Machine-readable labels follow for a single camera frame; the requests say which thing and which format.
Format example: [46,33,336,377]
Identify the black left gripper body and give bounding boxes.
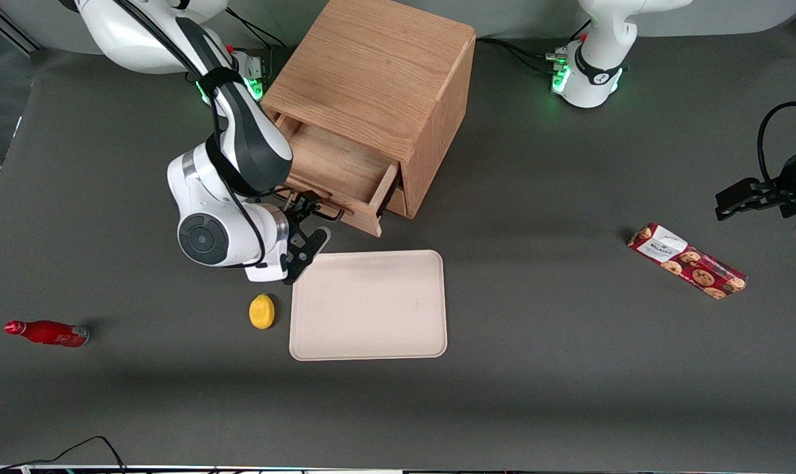
[766,142,796,207]

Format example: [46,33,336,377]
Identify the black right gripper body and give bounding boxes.
[283,204,317,265]

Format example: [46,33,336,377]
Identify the black metal drawer handle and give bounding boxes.
[271,187,346,222]

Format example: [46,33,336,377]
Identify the wooden drawer cabinet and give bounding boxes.
[261,0,476,219]

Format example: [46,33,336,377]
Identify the red cookie package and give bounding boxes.
[627,223,748,300]

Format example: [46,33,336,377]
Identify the yellow lemon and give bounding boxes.
[249,294,276,330]

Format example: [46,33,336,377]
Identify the beige rectangular tray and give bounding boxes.
[289,250,448,361]

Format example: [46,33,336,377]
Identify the red bottle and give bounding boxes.
[4,320,90,348]

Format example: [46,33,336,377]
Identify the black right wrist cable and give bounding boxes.
[115,0,268,267]

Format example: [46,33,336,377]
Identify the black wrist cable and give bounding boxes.
[115,0,268,267]
[757,101,796,192]

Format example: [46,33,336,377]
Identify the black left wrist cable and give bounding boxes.
[757,101,796,192]

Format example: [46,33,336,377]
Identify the black right arm base cable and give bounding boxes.
[226,7,288,51]

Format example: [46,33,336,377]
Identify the black arm base cable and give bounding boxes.
[496,41,558,76]
[475,37,564,65]
[226,7,288,51]

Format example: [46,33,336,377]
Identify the black left arm base cable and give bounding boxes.
[475,37,564,65]
[496,41,558,76]

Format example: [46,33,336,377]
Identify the black cable at table edge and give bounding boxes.
[0,436,128,474]

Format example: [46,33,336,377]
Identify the aluminium frame rail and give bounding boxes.
[0,13,44,57]

